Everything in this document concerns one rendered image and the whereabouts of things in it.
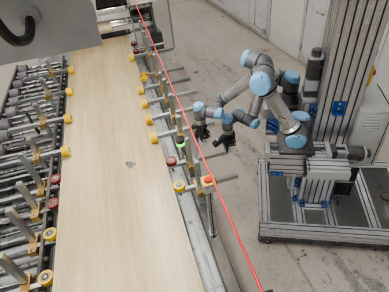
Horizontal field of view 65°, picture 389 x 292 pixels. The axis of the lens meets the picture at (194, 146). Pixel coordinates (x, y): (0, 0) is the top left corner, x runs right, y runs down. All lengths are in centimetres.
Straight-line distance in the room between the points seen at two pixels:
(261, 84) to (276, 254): 159
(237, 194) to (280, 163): 104
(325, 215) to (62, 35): 261
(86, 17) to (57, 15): 3
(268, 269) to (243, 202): 69
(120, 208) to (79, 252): 34
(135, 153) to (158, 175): 31
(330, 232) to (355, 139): 81
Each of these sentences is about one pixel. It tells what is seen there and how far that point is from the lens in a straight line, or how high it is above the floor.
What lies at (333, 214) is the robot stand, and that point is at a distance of 283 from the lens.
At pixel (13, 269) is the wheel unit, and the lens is 192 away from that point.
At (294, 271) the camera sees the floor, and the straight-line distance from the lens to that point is 275.
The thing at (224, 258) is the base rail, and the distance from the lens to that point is 195.
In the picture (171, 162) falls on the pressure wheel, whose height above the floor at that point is 91.
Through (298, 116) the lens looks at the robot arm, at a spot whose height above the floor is 127.
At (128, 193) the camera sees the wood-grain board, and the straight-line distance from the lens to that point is 208.
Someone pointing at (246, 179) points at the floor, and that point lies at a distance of 325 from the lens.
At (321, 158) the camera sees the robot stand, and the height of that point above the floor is 96.
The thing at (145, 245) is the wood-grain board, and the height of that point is 90.
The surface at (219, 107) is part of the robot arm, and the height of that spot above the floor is 133.
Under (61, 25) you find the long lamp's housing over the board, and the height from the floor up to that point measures 233.
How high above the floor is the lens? 243
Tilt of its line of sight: 42 degrees down
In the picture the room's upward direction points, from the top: 7 degrees counter-clockwise
